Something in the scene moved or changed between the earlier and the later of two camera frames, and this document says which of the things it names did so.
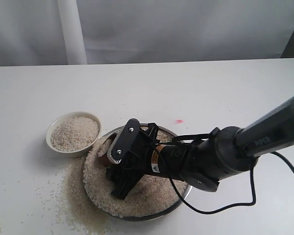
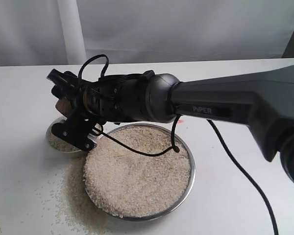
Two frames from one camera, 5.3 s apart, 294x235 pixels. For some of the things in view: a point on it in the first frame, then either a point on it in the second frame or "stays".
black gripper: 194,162 -> 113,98
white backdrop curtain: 25,33 stays
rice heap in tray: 151,196 stays
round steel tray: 155,196 stays
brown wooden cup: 103,153 -> 63,105
